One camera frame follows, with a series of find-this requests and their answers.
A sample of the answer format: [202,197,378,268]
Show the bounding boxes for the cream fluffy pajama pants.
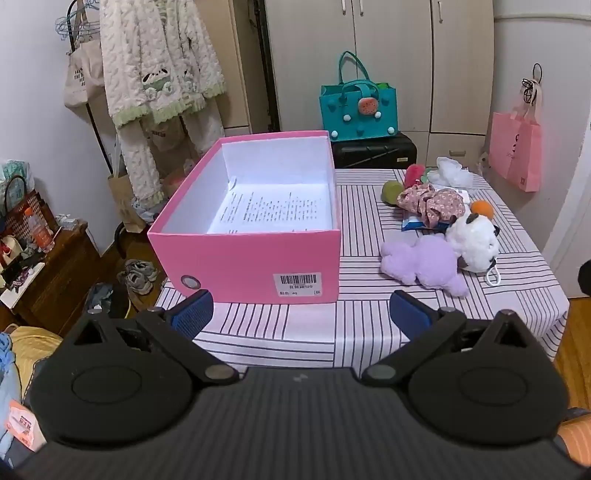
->
[115,99,227,208]

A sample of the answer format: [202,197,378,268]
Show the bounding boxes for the orange drink bottle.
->
[23,207,55,254]

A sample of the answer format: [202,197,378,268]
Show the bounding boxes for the beige wardrobe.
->
[265,0,497,162]

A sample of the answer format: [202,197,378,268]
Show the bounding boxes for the cream fluffy pajama jacket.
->
[99,0,227,130]

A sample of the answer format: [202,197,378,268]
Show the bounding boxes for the blue printed clothing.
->
[0,332,24,462]

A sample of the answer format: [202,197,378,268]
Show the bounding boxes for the yellow cloth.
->
[9,325,63,402]

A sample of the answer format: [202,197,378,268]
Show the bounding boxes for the black wall hook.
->
[522,64,543,107]

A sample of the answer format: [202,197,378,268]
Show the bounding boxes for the plastic-wrapped pack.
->
[0,159,33,195]

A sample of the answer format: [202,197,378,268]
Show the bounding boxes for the white door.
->
[542,92,591,296]

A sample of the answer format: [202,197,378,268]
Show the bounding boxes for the blue-edged tissue pack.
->
[401,213,451,233]

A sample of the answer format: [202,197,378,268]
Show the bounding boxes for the teal wire hangers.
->
[55,0,102,35]

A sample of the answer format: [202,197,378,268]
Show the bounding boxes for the printed paper sheet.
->
[207,178,334,234]

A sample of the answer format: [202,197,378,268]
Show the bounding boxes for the white plastic bag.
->
[427,157,474,189]

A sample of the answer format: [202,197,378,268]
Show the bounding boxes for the pink shopping bag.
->
[488,80,543,193]

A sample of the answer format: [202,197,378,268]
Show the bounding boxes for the beige canvas tote bag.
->
[64,9,106,109]

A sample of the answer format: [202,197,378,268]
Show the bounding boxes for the black suitcase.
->
[331,131,418,169]

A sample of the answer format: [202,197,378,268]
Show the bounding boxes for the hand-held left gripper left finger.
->
[69,290,241,385]

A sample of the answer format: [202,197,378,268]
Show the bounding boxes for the black vertical pole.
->
[255,0,281,133]

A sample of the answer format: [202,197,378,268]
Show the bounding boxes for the wooden nightstand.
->
[0,222,100,335]

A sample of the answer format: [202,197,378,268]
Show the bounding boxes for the checkered handbag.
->
[0,175,61,241]

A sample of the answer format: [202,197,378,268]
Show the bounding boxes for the orange ribbed cushion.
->
[554,408,591,462]

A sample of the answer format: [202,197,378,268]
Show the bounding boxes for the floral cloth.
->
[397,182,467,229]

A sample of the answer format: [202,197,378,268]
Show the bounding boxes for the striped tablecloth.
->
[154,168,570,370]

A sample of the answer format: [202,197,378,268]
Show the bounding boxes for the green plush toy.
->
[381,181,407,207]

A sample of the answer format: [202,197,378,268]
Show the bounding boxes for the purple plush toy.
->
[379,235,469,297]

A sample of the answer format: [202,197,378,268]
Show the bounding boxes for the red plush toy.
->
[404,164,432,189]

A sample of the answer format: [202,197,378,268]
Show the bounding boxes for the orange paper packet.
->
[4,399,47,453]

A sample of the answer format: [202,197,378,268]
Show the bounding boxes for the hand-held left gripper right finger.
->
[361,291,536,387]

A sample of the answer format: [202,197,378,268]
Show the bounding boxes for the white brown-eared plush toy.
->
[445,212,502,286]

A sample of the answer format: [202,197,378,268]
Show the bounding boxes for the pink cardboard box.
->
[147,130,343,305]

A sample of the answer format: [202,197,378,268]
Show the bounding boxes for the teal felt handbag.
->
[320,51,399,140]

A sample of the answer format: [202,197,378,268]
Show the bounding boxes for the brown paper bag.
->
[107,138,153,234]

